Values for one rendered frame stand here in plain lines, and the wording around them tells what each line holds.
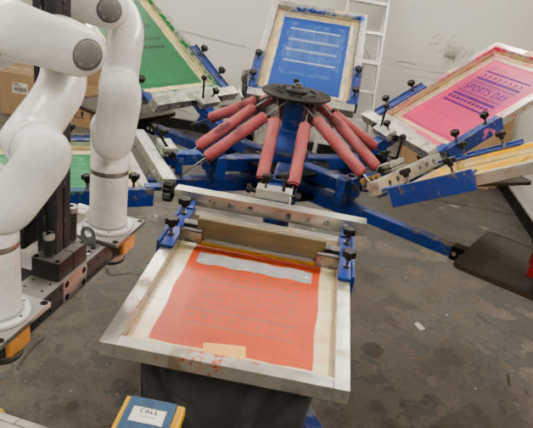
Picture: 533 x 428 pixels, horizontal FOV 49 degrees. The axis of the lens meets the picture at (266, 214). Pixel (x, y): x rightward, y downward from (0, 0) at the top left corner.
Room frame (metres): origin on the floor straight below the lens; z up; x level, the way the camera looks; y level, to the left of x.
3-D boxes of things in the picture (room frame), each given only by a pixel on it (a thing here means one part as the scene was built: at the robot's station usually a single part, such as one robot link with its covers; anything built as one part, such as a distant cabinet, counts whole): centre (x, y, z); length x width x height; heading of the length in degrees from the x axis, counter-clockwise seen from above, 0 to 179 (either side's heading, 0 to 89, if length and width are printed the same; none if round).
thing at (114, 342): (1.46, 0.02, 0.97); 0.79 x 0.58 x 0.04; 176
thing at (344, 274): (1.68, -0.27, 0.98); 0.30 x 0.05 x 0.07; 176
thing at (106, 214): (1.38, 0.42, 1.21); 0.16 x 0.13 x 0.15; 79
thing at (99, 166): (1.36, 0.40, 1.37); 0.13 x 0.10 x 0.16; 20
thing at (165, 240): (1.72, 0.28, 0.98); 0.30 x 0.05 x 0.07; 176
